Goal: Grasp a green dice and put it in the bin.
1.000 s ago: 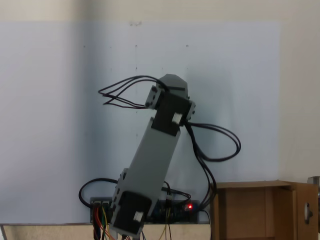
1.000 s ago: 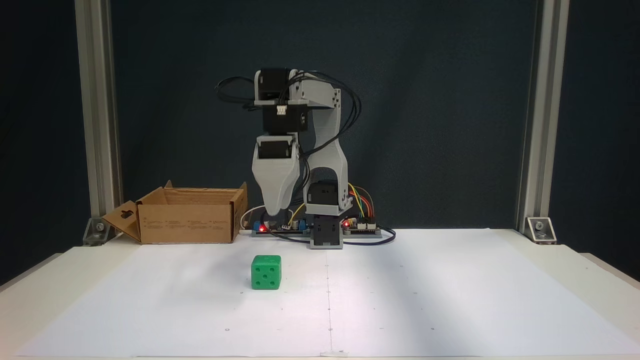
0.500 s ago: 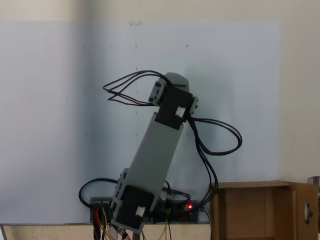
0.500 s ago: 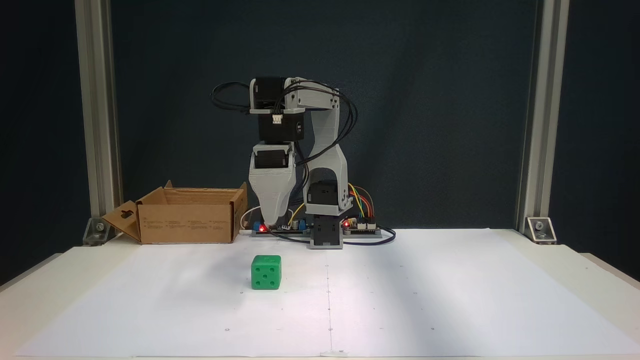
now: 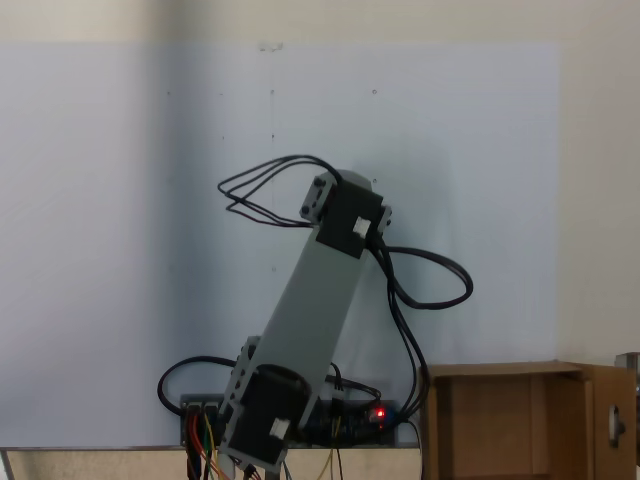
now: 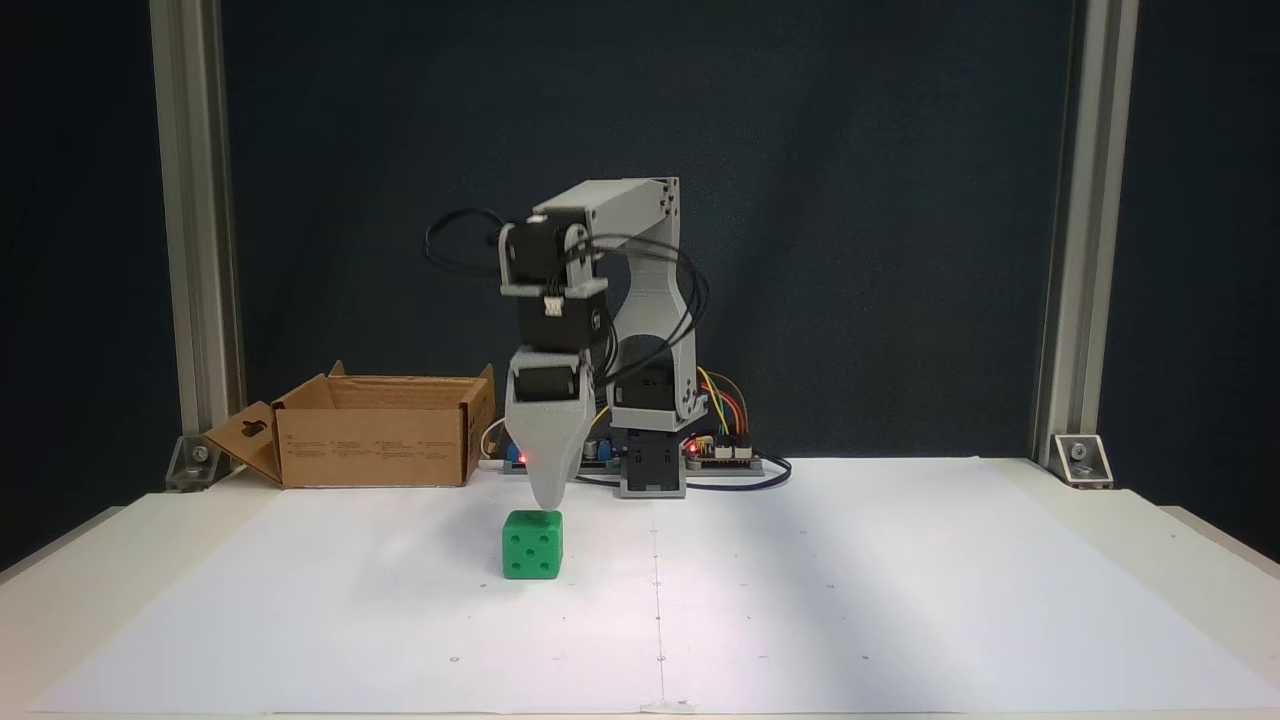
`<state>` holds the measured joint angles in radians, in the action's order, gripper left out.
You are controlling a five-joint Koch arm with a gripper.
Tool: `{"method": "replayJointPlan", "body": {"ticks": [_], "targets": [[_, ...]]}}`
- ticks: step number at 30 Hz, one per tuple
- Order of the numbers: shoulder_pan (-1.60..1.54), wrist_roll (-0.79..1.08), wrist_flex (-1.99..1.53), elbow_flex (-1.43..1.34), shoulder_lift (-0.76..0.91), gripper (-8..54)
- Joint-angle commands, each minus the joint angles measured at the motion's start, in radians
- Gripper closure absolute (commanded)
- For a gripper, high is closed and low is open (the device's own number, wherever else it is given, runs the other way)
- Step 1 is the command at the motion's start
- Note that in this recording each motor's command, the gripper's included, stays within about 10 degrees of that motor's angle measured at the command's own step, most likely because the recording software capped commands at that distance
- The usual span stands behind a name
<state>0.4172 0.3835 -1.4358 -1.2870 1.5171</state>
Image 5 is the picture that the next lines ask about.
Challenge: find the black three-wire gripper cable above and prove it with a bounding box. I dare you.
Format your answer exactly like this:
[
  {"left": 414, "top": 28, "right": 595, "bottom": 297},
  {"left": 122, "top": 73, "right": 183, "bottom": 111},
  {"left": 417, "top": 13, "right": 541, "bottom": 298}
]
[{"left": 217, "top": 154, "right": 342, "bottom": 230}]

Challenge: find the circuit board with red LED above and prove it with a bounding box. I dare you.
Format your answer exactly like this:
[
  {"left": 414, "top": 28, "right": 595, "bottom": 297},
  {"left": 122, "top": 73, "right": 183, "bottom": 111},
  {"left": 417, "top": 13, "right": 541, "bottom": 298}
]
[{"left": 299, "top": 397, "right": 402, "bottom": 447}]

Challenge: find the coloured jumper wire bundle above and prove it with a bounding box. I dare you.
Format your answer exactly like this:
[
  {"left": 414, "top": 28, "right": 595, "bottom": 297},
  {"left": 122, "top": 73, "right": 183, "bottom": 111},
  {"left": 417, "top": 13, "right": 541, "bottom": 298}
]
[{"left": 184, "top": 412, "right": 224, "bottom": 480}]

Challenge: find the circuit board with white connectors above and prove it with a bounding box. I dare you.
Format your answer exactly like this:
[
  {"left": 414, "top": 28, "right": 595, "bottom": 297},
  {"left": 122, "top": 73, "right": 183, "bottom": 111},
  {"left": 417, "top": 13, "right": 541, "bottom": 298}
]
[{"left": 179, "top": 393, "right": 228, "bottom": 447}]

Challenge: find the brown cardboard box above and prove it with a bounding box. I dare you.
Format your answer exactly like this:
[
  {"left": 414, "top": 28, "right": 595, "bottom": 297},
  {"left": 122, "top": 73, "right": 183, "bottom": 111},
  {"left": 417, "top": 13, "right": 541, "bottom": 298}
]
[{"left": 422, "top": 359, "right": 640, "bottom": 480}]

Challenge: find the black three-wire arm cable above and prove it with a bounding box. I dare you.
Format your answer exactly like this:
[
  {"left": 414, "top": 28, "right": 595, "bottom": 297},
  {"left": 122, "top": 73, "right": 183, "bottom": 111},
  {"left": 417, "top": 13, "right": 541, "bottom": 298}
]
[{"left": 369, "top": 237, "right": 475, "bottom": 424}]

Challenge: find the black power cable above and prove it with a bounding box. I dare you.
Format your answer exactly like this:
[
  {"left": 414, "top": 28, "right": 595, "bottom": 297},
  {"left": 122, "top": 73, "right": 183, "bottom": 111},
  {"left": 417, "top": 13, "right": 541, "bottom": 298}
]
[{"left": 407, "top": 419, "right": 426, "bottom": 480}]

